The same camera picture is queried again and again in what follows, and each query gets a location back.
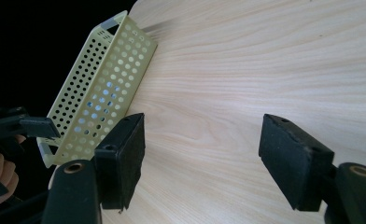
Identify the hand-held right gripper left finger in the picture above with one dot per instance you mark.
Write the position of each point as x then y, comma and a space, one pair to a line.
122, 161

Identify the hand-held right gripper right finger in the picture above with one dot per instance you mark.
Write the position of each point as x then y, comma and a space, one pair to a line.
291, 161

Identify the pale yellow perforated plastic basket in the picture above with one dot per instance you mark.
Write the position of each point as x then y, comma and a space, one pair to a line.
133, 88

